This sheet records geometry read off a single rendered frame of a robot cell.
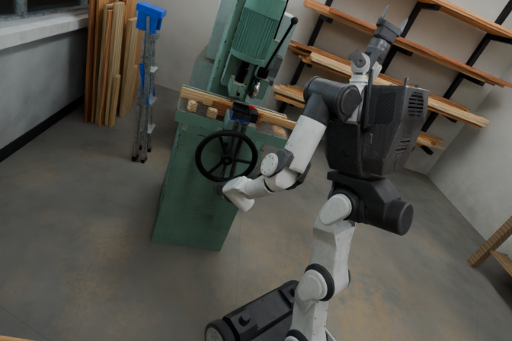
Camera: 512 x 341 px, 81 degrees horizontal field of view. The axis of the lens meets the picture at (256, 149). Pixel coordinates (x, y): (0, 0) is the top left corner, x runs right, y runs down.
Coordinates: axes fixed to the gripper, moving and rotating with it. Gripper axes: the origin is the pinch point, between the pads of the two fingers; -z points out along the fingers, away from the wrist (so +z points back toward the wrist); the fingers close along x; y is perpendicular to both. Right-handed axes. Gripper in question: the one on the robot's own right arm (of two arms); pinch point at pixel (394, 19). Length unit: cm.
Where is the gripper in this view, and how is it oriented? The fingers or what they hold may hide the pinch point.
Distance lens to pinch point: 157.3
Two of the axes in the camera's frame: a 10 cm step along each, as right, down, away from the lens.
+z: -4.5, 8.7, 1.7
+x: -8.7, -4.0, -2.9
